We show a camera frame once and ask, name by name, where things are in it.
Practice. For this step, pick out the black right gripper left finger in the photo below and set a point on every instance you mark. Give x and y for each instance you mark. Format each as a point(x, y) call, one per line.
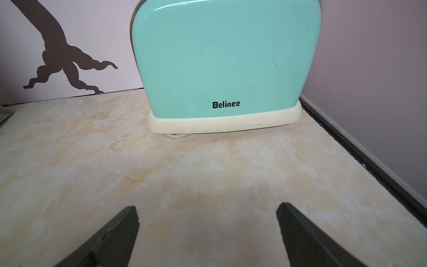
point(111, 246)

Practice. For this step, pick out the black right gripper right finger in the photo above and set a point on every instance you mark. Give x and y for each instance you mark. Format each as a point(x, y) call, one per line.
point(307, 245)

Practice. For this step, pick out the mint green toaster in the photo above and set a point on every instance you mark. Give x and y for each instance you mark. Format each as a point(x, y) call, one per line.
point(224, 66)

